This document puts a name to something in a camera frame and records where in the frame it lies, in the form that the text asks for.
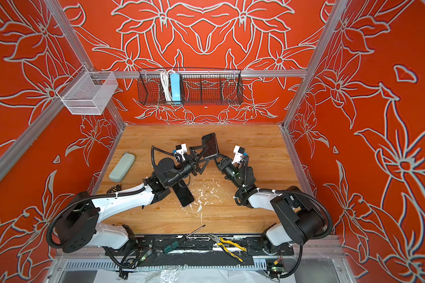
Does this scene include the white cable in basket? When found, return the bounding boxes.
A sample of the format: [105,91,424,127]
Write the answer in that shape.
[160,70,172,103]

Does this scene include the light blue box in basket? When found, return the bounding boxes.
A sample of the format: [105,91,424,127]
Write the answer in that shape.
[170,73,181,104]

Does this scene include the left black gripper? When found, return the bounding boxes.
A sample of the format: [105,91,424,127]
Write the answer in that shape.
[168,146,210,189]

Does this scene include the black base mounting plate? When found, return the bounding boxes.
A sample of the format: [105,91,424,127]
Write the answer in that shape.
[106,233,294,256]

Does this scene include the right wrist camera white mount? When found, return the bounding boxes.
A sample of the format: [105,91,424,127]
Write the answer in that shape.
[232,145,247,165]

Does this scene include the black wire wall basket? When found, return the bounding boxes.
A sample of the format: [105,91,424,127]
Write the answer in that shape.
[136,68,244,106]

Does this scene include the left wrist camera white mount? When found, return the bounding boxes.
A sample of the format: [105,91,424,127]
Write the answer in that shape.
[174,143,188,159]

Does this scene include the grey-green glasses case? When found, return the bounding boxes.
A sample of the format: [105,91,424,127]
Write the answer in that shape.
[109,153,136,182]

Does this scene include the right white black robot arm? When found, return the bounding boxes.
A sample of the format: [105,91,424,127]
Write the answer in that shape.
[215,154,333,246]

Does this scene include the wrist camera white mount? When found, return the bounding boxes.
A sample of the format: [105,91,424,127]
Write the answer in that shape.
[232,145,247,165]
[174,143,188,159]

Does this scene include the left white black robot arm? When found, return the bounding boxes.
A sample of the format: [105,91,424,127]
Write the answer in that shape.
[46,145,218,253]

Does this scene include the white mesh wall basket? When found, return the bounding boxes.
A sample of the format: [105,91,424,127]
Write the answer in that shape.
[56,71,118,116]

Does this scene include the green handled screwdriver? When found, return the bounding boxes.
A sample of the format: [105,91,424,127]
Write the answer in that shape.
[162,225,205,254]

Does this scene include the circuit board with wires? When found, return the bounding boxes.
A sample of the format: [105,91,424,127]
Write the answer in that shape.
[268,257,286,279]

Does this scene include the black phone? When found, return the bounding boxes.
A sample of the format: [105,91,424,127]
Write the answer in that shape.
[201,133,219,159]
[173,184,195,207]

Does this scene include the yellow handled pliers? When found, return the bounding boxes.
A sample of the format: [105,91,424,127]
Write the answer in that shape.
[207,233,247,263]

